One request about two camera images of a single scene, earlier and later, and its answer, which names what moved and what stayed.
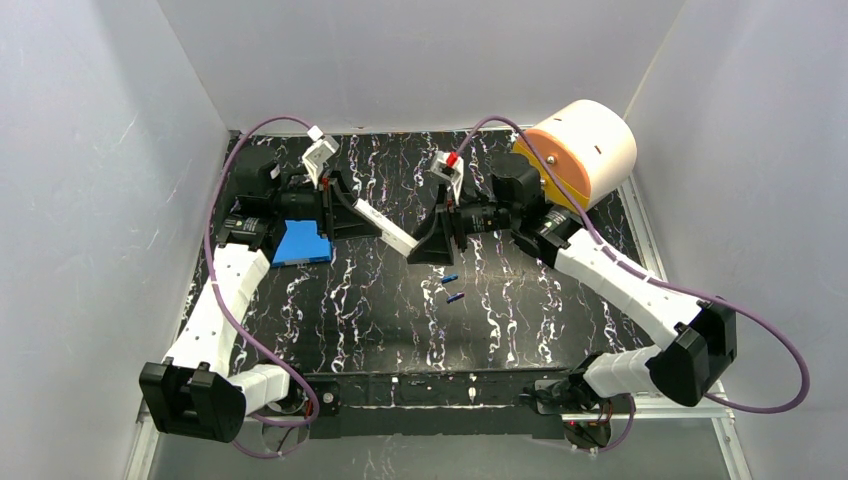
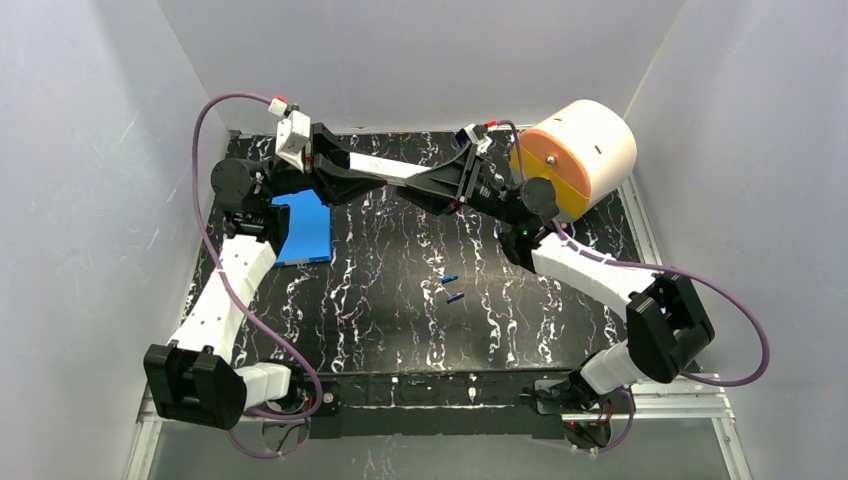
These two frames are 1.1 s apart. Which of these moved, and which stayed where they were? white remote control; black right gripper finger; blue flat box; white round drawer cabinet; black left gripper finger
Moved: black right gripper finger; white remote control; black left gripper finger
Stayed: white round drawer cabinet; blue flat box
